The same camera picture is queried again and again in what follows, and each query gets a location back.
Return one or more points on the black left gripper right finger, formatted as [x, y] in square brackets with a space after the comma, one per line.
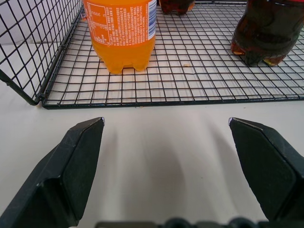
[268, 171]

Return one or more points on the orange soda bottle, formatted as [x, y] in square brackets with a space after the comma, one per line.
[122, 35]

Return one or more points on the dark cola bottle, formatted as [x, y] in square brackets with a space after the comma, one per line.
[266, 33]
[175, 6]

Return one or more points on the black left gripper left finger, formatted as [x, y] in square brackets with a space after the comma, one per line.
[59, 175]

